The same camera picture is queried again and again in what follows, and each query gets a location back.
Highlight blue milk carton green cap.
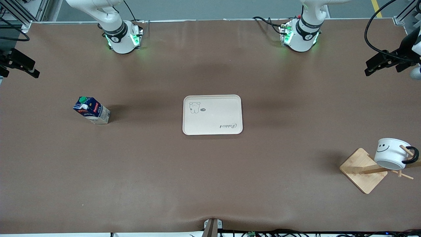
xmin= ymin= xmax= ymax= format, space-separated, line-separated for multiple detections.
xmin=73 ymin=96 xmax=111 ymax=125

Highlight white smiley cup black handle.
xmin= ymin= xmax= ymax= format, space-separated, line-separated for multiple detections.
xmin=374 ymin=138 xmax=420 ymax=171

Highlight wooden cup rack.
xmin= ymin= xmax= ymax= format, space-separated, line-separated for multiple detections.
xmin=339 ymin=145 xmax=421 ymax=194

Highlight cream tray with bear print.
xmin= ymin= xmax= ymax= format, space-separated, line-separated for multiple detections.
xmin=183 ymin=95 xmax=243 ymax=136

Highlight brown table mat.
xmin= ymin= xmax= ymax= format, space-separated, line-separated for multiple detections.
xmin=0 ymin=19 xmax=421 ymax=235

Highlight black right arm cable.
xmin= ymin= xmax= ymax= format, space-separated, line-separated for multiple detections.
xmin=0 ymin=16 xmax=30 ymax=42

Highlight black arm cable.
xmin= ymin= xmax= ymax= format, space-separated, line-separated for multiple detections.
xmin=0 ymin=16 xmax=30 ymax=42
xmin=364 ymin=0 xmax=416 ymax=63

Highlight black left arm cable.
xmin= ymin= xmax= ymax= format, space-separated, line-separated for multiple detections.
xmin=364 ymin=0 xmax=416 ymax=63

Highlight aluminium frame profile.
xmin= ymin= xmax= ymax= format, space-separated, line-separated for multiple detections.
xmin=393 ymin=0 xmax=421 ymax=33
xmin=0 ymin=0 xmax=50 ymax=33

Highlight black right base cable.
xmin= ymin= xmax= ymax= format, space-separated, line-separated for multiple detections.
xmin=122 ymin=0 xmax=145 ymax=23

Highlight black base cable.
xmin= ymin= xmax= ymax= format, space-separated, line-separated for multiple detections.
xmin=253 ymin=16 xmax=286 ymax=35
xmin=122 ymin=0 xmax=145 ymax=23

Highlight black left base cable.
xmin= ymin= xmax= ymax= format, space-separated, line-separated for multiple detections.
xmin=253 ymin=16 xmax=286 ymax=35

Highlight metal table edge bracket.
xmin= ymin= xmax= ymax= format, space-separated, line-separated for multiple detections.
xmin=204 ymin=219 xmax=223 ymax=237

